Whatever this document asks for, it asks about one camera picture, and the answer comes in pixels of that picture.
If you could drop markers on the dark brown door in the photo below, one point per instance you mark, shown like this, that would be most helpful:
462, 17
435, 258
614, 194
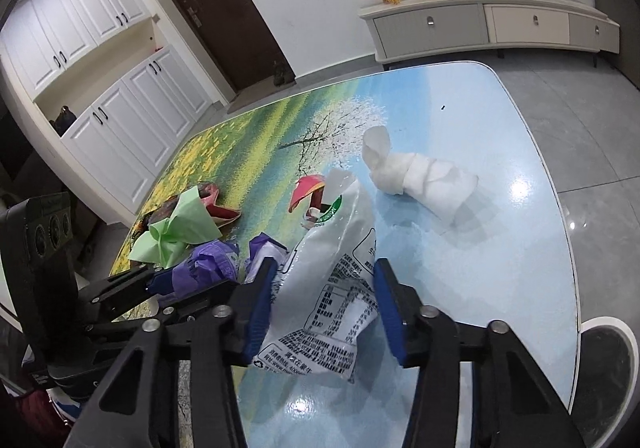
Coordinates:
225, 8

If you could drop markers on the pair of dark shoes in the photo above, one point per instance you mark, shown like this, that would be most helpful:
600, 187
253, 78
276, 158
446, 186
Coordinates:
282, 74

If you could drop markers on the white crumpled paper towel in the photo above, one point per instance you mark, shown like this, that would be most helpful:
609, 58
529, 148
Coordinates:
425, 178

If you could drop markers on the purple snack wrapper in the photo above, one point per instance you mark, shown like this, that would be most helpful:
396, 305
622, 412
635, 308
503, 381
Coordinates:
205, 268

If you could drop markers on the white printed plastic bag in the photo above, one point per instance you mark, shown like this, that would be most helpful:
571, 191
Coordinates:
325, 268

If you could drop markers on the white bin with black liner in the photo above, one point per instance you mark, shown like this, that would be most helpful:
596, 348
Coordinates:
607, 378

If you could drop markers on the purple and white wrapper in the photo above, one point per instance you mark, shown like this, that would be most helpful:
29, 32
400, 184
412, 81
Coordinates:
265, 248

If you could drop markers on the dark red snack wrapper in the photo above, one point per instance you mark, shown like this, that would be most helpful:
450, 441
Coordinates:
217, 210

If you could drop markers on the white wall cabinet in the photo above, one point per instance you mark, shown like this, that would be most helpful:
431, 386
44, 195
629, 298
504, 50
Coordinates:
75, 23

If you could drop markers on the white and grey tv cabinet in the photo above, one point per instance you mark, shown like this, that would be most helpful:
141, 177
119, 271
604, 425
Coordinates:
440, 25

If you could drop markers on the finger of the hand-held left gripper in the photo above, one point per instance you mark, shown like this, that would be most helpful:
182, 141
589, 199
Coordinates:
190, 305
160, 283

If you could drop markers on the white base cabinet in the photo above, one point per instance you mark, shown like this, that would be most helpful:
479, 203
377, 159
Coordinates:
140, 123

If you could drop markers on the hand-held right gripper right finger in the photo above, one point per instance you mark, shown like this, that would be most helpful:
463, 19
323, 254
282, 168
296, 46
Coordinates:
387, 308

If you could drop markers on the red foil snack wrapper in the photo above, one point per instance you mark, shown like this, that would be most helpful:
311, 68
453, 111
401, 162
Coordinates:
306, 190

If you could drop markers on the dark bag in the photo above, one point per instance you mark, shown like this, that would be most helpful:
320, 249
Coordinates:
64, 120

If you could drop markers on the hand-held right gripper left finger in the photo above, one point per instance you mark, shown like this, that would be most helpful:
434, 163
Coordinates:
260, 308

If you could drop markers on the dark red cloth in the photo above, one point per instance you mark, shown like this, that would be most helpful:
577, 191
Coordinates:
25, 420

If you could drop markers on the grey doormat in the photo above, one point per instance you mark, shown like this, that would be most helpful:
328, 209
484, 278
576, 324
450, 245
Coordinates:
250, 99

